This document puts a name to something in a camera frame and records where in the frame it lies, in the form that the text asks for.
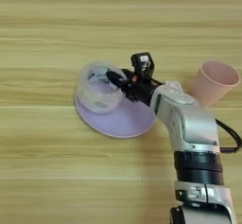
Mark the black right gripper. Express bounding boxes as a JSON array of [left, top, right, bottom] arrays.
[[105, 67, 165, 107]]

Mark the clear tape roll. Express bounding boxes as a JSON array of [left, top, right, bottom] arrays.
[[76, 60, 129, 114]]

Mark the purple round plate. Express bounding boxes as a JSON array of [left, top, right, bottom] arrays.
[[75, 85, 157, 139]]

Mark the pink plastic cup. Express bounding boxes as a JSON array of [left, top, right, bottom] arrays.
[[188, 60, 242, 109]]

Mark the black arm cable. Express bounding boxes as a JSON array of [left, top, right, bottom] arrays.
[[215, 118, 242, 154]]

